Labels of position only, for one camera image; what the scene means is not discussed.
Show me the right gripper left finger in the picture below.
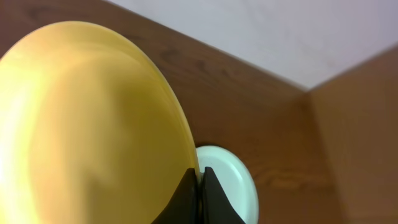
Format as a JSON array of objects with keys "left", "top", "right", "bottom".
[{"left": 152, "top": 168, "right": 199, "bottom": 224}]

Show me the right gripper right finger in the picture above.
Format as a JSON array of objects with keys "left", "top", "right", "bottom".
[{"left": 201, "top": 167, "right": 244, "bottom": 224}]

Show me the light green plate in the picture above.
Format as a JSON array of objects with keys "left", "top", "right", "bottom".
[{"left": 197, "top": 146, "right": 259, "bottom": 224}]

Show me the yellow plate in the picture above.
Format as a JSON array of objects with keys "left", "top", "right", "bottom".
[{"left": 1, "top": 21, "right": 198, "bottom": 223}]

